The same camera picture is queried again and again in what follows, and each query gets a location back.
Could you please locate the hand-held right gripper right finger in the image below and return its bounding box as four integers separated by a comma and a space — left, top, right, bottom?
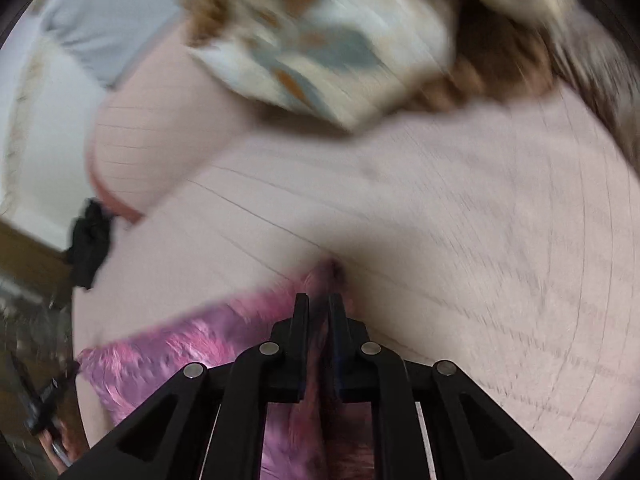
327, 292, 575, 480

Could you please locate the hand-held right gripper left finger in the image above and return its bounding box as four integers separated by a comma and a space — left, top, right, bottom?
59, 292, 311, 480

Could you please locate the purple floral long-sleeved shirt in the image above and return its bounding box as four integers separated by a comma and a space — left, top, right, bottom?
75, 255, 381, 480

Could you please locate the pink quilted bed mattress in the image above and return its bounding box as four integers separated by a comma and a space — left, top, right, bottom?
70, 82, 640, 480

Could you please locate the black cloth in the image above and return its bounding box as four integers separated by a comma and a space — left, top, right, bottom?
65, 199, 118, 291

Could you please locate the pink bolster with brown ends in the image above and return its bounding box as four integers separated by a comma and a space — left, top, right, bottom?
86, 25, 351, 225

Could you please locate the cream floral blanket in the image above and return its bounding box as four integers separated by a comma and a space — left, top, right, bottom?
172, 0, 601, 133

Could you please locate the grey pillow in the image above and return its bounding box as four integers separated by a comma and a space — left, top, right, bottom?
37, 0, 188, 90

